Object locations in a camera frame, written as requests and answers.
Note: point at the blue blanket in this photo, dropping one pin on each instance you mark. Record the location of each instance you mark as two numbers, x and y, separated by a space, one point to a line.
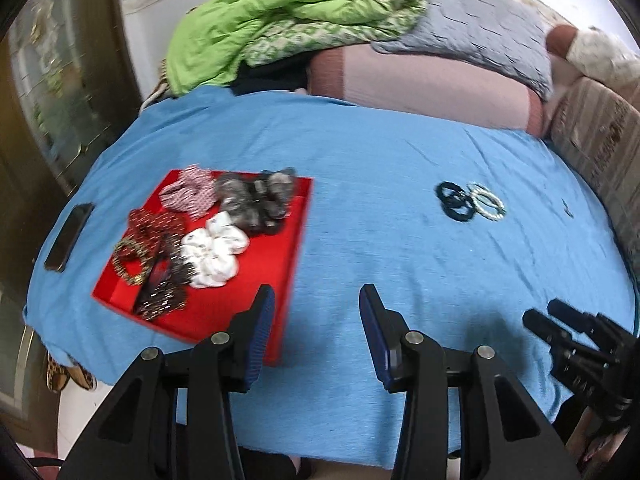
400 270

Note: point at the white cloth bundle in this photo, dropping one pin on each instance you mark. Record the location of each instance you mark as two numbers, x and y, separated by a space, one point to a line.
605 55

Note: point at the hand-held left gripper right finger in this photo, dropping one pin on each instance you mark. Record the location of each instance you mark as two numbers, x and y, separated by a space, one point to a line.
372 330

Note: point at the red square tray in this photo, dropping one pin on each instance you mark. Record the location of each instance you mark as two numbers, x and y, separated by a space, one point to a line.
260 260

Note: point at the pink sofa armrest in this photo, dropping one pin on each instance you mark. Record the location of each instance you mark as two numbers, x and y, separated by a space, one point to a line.
559 40

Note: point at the grey fluffy scrunchie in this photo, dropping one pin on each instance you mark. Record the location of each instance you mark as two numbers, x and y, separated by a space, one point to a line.
250 200

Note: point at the black garment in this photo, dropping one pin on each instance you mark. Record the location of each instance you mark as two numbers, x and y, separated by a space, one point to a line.
270 77

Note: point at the striped sofa backrest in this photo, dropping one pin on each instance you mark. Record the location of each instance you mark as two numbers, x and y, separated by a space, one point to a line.
600 135

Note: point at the black smartphone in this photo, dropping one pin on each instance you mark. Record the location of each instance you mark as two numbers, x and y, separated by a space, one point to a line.
70 237

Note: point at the white scrunchie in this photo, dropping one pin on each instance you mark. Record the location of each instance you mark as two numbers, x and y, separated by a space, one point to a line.
215 250

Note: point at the wooden door with glass panel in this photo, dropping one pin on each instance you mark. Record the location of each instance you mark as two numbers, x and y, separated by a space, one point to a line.
50 85

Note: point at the black hair claw clip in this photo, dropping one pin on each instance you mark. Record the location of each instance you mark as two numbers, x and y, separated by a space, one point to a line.
160 295

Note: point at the pink bolster pillow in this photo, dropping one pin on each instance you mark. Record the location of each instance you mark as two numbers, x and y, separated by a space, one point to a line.
425 85

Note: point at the pink checked scrunchie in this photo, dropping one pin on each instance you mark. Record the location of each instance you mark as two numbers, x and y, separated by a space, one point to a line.
190 195

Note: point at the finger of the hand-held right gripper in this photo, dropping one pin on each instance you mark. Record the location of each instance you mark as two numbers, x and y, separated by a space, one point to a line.
575 312
542 324

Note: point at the small dark fragment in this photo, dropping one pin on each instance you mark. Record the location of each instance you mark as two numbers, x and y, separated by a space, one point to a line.
567 208

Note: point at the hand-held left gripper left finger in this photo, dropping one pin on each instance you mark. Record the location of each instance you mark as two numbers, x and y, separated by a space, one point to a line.
260 330

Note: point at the red dotted scrunchie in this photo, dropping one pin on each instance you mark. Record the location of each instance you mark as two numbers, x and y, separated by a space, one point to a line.
150 225

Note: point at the leopard print slipper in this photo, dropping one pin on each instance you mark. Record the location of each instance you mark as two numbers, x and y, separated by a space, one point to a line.
70 375

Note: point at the green quilt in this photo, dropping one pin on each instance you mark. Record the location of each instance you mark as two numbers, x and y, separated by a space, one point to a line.
280 15

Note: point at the grey quilted pillow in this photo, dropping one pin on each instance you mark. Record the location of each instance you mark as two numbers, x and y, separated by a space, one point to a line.
480 25

